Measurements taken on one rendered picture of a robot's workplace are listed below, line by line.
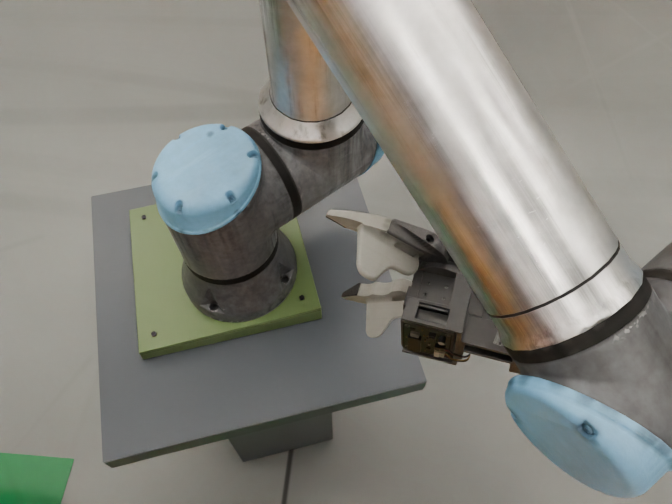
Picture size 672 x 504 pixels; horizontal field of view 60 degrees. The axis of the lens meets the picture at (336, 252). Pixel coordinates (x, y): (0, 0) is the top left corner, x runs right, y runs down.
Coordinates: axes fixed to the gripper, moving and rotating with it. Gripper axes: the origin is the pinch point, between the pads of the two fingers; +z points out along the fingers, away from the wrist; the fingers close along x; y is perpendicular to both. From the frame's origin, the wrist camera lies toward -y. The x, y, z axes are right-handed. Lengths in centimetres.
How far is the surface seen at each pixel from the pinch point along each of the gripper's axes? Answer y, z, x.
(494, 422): -27, -25, 117
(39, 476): 25, 87, 105
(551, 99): -158, -24, 117
